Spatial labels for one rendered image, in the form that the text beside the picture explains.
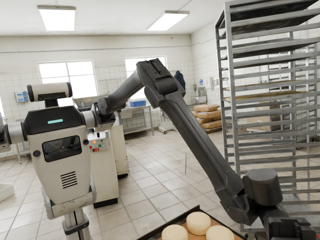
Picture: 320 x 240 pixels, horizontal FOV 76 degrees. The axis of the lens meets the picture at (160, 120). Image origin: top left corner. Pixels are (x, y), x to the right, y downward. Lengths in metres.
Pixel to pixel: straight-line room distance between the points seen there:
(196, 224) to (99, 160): 2.09
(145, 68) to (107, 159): 1.95
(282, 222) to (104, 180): 2.25
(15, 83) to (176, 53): 4.65
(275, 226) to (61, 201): 0.82
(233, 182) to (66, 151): 0.68
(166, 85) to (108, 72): 5.71
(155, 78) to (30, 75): 5.74
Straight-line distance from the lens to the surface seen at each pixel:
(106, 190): 2.61
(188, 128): 0.55
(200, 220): 0.47
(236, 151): 1.62
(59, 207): 1.03
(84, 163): 0.99
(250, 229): 1.94
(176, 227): 0.46
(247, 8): 1.67
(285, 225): 0.47
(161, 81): 0.59
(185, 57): 7.26
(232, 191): 0.55
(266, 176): 0.49
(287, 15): 1.73
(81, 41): 6.35
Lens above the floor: 1.30
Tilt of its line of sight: 9 degrees down
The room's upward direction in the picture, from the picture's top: 7 degrees counter-clockwise
